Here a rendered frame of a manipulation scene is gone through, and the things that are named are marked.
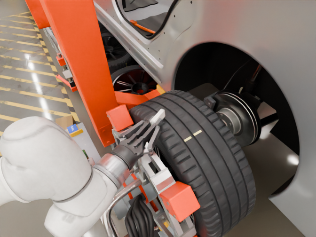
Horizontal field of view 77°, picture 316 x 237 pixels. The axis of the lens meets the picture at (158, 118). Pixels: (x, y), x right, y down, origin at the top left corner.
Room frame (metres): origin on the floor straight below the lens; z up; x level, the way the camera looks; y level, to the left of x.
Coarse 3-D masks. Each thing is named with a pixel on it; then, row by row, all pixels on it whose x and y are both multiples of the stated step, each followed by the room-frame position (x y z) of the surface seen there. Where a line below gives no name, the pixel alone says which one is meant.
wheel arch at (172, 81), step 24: (192, 48) 0.87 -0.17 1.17; (216, 48) 1.08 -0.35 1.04; (240, 48) 0.63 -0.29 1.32; (192, 72) 1.04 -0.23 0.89; (216, 72) 1.07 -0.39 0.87; (240, 72) 0.93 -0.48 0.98; (264, 72) 0.82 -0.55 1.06; (264, 96) 0.77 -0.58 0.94; (288, 120) 0.63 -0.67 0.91; (288, 144) 0.57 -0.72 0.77
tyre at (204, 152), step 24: (168, 96) 0.57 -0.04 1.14; (192, 96) 0.54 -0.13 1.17; (144, 120) 0.44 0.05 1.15; (168, 120) 0.42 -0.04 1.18; (192, 120) 0.42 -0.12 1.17; (216, 120) 0.42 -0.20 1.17; (168, 144) 0.33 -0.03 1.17; (192, 144) 0.33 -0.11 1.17; (216, 144) 0.34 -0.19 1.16; (192, 168) 0.26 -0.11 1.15; (216, 168) 0.27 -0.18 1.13; (240, 168) 0.28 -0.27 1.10; (216, 192) 0.20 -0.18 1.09; (240, 192) 0.22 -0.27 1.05; (216, 216) 0.15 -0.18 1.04; (240, 216) 0.17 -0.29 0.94
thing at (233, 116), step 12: (216, 96) 0.78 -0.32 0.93; (228, 96) 0.72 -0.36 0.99; (216, 108) 0.76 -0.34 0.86; (228, 108) 0.70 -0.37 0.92; (240, 108) 0.65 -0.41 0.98; (228, 120) 0.63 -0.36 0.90; (240, 120) 0.63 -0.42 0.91; (252, 120) 0.58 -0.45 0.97; (240, 132) 0.60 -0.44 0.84; (252, 132) 0.56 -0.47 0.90; (240, 144) 0.57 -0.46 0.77
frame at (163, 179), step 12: (120, 132) 0.43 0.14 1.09; (156, 156) 0.31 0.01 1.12; (144, 168) 0.27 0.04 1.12; (156, 180) 0.23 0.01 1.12; (168, 180) 0.23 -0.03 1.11; (156, 192) 0.21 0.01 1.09; (156, 204) 0.30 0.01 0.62; (156, 216) 0.24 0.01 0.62; (168, 216) 0.15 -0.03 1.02; (180, 228) 0.12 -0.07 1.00; (192, 228) 0.13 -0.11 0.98
